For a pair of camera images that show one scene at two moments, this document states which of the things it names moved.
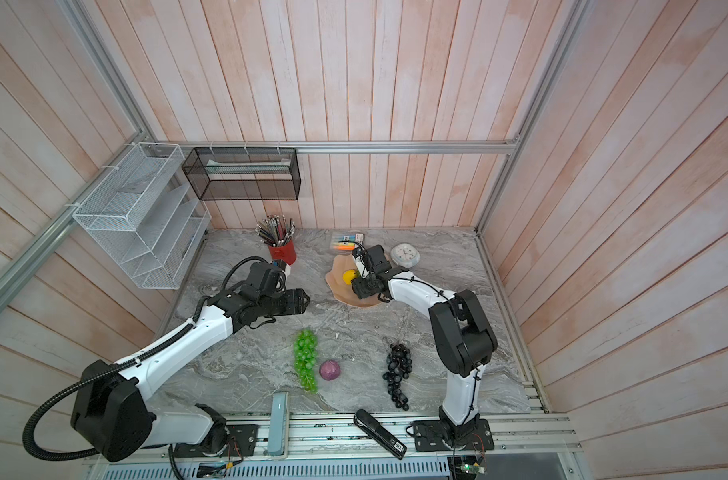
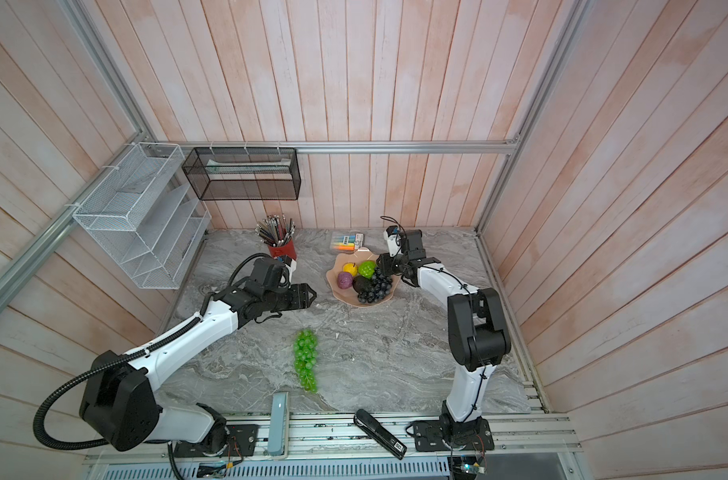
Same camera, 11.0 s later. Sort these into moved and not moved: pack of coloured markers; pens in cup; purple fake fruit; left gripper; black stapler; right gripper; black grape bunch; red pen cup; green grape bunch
Moved: right gripper; purple fake fruit; black grape bunch
Not moved: red pen cup; left gripper; green grape bunch; pack of coloured markers; pens in cup; black stapler
